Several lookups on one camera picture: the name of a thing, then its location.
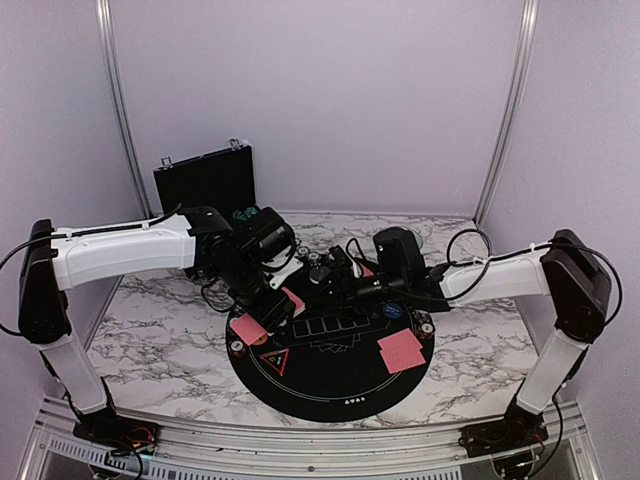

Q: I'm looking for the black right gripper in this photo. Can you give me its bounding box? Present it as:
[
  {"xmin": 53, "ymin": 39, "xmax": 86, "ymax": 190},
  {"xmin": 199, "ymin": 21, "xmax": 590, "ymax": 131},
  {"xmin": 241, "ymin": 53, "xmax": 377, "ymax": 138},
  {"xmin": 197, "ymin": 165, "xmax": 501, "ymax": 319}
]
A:
[{"xmin": 303, "ymin": 268, "xmax": 408, "ymax": 321}]

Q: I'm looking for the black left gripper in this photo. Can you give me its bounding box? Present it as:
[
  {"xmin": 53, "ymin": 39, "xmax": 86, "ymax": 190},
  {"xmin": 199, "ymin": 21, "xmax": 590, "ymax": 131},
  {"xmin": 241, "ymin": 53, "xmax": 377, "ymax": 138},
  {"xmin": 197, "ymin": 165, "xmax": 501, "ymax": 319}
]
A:
[{"xmin": 214, "ymin": 252, "xmax": 296, "ymax": 332}]

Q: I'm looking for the clear acrylic dealer button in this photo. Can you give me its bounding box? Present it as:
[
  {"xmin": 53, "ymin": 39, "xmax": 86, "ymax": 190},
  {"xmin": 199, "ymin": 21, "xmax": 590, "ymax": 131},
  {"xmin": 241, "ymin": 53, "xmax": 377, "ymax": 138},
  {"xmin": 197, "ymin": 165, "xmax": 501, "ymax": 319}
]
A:
[{"xmin": 309, "ymin": 267, "xmax": 329, "ymax": 285}]

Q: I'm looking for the red triangular all-in marker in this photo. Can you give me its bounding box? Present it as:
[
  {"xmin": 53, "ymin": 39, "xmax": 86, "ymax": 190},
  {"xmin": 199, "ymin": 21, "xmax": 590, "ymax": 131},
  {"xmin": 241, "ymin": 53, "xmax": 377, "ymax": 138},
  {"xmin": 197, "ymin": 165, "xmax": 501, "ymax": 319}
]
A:
[{"xmin": 260, "ymin": 348, "xmax": 290, "ymax": 376}]

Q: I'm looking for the blue small blind button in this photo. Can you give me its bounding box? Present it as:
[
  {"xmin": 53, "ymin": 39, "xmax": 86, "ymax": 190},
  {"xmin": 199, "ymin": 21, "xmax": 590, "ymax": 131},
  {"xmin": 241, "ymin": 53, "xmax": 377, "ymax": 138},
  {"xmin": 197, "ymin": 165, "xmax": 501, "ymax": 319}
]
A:
[{"xmin": 382, "ymin": 303, "xmax": 403, "ymax": 320}]

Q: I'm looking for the red card dealt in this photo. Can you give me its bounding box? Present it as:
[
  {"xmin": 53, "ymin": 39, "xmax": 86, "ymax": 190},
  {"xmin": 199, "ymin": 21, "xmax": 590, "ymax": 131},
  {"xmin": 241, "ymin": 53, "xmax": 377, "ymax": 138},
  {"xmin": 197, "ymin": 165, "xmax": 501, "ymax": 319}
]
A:
[
  {"xmin": 378, "ymin": 329, "xmax": 422, "ymax": 350},
  {"xmin": 380, "ymin": 348, "xmax": 426, "ymax": 374}
]

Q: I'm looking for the red playing card deck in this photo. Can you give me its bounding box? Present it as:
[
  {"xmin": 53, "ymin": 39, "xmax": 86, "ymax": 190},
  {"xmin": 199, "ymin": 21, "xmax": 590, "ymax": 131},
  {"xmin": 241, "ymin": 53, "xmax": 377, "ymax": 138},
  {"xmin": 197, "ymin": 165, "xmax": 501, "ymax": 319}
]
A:
[{"xmin": 281, "ymin": 287, "xmax": 305, "ymax": 317}]

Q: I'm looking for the orange big blind button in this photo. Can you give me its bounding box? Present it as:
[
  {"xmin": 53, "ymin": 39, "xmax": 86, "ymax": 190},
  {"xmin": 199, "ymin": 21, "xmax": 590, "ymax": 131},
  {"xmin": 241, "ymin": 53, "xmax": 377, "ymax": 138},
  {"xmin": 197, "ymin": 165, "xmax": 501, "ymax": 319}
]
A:
[{"xmin": 252, "ymin": 336, "xmax": 268, "ymax": 346}]

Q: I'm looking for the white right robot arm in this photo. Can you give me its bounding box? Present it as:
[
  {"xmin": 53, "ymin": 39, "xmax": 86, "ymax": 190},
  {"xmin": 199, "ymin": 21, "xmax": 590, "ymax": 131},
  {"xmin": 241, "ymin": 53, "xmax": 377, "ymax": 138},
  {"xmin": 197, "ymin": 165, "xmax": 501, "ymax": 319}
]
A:
[{"xmin": 310, "ymin": 227, "xmax": 623, "ymax": 448}]

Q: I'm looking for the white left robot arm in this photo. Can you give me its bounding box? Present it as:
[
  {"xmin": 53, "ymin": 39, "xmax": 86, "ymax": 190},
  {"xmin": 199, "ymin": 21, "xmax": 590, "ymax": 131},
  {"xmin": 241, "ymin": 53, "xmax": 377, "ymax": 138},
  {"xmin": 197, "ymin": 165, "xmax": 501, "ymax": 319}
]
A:
[{"xmin": 1, "ymin": 206, "xmax": 303, "ymax": 445}]

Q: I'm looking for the round black poker mat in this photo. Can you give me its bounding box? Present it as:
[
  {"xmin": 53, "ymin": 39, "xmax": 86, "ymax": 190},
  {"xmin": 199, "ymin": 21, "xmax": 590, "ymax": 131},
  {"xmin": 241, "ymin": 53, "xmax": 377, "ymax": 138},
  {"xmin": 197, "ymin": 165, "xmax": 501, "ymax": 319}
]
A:
[{"xmin": 225, "ymin": 300, "xmax": 435, "ymax": 423}]

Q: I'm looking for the green glass bowl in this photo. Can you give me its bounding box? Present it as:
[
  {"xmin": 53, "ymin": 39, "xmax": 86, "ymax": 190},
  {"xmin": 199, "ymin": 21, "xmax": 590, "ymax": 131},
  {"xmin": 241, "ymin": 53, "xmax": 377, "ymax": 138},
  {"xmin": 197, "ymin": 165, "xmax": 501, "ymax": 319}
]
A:
[{"xmin": 413, "ymin": 231, "xmax": 424, "ymax": 249}]

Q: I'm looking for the black poker chip case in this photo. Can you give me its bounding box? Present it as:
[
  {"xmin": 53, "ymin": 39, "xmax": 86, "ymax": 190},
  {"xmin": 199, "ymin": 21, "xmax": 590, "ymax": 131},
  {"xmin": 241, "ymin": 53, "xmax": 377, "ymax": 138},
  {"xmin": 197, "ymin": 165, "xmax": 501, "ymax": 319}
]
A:
[{"xmin": 153, "ymin": 138, "xmax": 256, "ymax": 218}]

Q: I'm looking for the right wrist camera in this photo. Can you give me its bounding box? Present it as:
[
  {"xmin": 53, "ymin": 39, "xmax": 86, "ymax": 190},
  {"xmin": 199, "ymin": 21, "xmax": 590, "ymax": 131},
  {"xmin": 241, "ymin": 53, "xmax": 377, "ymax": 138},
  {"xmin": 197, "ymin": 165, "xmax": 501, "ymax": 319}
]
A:
[{"xmin": 373, "ymin": 227, "xmax": 427, "ymax": 290}]

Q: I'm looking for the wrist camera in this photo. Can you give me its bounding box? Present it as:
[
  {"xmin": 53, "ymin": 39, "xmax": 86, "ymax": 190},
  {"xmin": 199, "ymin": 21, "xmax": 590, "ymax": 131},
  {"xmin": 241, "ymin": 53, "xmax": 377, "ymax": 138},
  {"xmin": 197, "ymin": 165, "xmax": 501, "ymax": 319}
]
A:
[
  {"xmin": 232, "ymin": 206, "xmax": 303, "ymax": 289},
  {"xmin": 373, "ymin": 227, "xmax": 427, "ymax": 290}
]

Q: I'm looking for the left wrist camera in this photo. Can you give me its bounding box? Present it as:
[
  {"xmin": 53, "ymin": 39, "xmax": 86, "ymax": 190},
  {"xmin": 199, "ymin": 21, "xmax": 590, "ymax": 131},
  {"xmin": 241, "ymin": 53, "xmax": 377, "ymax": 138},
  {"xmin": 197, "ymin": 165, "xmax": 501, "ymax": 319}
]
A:
[{"xmin": 232, "ymin": 206, "xmax": 303, "ymax": 289}]

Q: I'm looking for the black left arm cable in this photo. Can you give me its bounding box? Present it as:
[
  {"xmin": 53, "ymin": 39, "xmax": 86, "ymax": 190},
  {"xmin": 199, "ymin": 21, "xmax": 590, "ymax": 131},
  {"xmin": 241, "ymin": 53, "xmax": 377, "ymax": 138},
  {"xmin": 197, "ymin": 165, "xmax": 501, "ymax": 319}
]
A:
[{"xmin": 0, "ymin": 202, "xmax": 181, "ymax": 336}]

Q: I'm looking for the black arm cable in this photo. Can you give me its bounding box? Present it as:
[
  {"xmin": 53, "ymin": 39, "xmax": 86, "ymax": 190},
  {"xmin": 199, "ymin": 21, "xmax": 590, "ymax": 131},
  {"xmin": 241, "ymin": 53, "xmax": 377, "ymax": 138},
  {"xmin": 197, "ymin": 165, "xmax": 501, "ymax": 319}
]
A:
[
  {"xmin": 444, "ymin": 227, "xmax": 626, "ymax": 346},
  {"xmin": 0, "ymin": 202, "xmax": 181, "ymax": 336}
]

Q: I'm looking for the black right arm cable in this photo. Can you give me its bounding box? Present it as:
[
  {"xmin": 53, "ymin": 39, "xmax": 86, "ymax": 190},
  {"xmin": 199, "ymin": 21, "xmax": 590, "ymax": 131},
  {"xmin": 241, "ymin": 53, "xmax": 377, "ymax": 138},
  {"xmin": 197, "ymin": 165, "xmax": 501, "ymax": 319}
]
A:
[{"xmin": 444, "ymin": 227, "xmax": 626, "ymax": 346}]

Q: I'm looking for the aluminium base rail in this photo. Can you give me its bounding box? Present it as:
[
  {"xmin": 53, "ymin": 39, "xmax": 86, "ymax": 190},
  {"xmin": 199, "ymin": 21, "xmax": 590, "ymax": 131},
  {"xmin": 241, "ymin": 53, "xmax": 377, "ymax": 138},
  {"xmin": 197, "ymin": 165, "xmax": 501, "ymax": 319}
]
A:
[{"xmin": 14, "ymin": 399, "xmax": 606, "ymax": 480}]

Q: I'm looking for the left aluminium frame post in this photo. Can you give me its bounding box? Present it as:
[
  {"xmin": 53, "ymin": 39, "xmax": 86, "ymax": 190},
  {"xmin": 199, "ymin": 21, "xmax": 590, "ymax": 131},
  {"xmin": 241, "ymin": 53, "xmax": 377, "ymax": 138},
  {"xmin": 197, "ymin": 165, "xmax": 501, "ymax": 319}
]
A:
[{"xmin": 95, "ymin": 0, "xmax": 152, "ymax": 218}]

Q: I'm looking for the aluminium frame post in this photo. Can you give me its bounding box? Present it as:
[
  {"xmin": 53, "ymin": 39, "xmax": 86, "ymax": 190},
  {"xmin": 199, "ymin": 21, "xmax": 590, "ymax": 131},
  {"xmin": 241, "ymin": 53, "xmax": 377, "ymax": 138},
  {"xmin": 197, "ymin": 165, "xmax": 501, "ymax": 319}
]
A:
[
  {"xmin": 473, "ymin": 0, "xmax": 540, "ymax": 226},
  {"xmin": 95, "ymin": 0, "xmax": 152, "ymax": 218}
]

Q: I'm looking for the right aluminium frame post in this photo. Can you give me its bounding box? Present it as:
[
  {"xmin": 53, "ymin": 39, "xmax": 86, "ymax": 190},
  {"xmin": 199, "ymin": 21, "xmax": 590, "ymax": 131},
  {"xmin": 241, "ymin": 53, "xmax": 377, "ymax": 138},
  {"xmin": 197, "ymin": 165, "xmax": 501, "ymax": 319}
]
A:
[{"xmin": 473, "ymin": 0, "xmax": 540, "ymax": 226}]

